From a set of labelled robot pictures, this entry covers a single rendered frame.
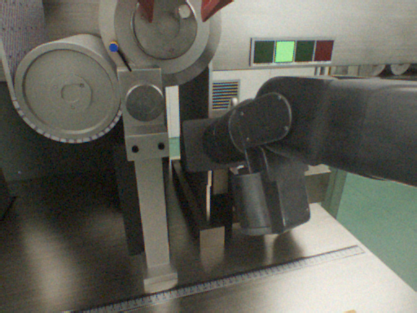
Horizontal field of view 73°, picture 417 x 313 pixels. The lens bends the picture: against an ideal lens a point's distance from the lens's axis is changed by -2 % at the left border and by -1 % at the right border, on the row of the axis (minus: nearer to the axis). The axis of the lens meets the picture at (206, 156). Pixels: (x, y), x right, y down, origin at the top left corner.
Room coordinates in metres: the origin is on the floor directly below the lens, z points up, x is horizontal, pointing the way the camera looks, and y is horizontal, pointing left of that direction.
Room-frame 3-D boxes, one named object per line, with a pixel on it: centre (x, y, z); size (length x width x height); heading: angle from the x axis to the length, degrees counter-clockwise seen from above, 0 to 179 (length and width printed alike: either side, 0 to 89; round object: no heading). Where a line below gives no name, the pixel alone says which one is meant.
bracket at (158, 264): (0.33, 0.08, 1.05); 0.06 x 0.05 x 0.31; 16
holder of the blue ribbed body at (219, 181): (0.52, 0.01, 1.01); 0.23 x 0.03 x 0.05; 16
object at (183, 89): (0.51, 0.03, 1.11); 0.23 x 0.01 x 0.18; 16
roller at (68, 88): (0.47, 0.20, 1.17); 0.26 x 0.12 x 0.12; 16
